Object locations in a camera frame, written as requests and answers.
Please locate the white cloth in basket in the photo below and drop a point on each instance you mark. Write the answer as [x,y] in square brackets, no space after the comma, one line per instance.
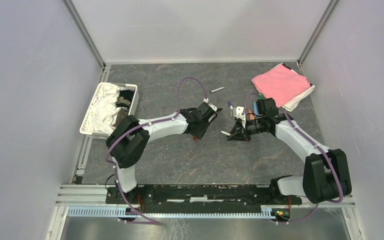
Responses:
[101,114]

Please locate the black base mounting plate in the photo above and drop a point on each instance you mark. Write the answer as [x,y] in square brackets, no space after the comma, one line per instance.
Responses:
[201,199]

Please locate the white purple marker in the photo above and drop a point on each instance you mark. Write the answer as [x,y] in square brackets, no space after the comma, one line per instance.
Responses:
[230,105]

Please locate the blue pen cap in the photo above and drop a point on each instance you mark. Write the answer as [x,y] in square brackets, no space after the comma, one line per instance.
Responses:
[255,108]

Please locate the pink folded cloth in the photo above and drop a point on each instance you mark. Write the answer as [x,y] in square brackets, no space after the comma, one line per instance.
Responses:
[271,85]

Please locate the white plastic basket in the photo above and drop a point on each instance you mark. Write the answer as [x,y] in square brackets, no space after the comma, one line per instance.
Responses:
[135,101]

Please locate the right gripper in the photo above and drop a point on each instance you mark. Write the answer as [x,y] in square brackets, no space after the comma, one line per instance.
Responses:
[239,136]

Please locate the white pen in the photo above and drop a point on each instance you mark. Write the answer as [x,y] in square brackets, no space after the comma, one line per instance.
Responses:
[225,133]
[217,89]

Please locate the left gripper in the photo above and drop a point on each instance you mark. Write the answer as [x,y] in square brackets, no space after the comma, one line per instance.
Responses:
[200,134]

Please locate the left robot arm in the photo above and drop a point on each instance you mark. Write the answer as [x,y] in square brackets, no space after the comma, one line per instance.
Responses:
[128,141]

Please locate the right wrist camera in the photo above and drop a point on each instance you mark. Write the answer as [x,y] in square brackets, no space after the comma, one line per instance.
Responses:
[240,115]

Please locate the aluminium frame rail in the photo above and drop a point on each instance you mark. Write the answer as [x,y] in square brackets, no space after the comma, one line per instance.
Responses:
[89,201]

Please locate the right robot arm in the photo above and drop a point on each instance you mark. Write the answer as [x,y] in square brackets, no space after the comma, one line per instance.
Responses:
[326,176]

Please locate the black cloth in basket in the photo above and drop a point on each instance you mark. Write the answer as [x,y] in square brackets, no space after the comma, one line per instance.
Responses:
[123,103]

